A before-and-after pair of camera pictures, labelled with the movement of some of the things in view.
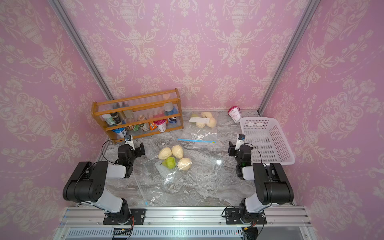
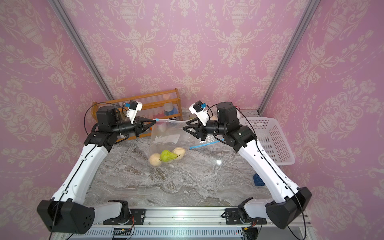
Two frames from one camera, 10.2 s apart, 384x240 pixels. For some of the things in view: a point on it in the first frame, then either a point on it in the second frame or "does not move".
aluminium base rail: [186, 223] does not move
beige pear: [177, 151] does not move
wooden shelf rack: [140, 115] does not move
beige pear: [165, 152] to [155, 159]
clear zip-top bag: [170, 178] to [168, 134]
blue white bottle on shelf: [169, 110] does not move
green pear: [170, 162] to [166, 156]
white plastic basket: [266, 138] does not move
